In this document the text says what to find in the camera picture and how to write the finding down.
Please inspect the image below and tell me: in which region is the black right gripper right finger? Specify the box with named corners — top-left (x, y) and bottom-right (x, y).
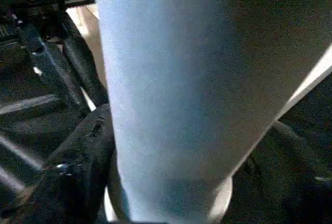
top-left (222, 120), bottom-right (332, 224)

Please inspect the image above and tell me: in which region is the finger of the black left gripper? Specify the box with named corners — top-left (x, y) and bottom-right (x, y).
top-left (63, 24), bottom-right (110, 108)

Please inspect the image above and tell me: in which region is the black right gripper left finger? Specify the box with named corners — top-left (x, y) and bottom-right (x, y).
top-left (0, 103), bottom-right (116, 224)

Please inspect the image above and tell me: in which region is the white plastic table leg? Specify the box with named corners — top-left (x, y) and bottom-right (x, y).
top-left (93, 0), bottom-right (332, 224)

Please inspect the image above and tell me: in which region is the black mat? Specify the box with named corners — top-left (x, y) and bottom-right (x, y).
top-left (0, 65), bottom-right (332, 191)

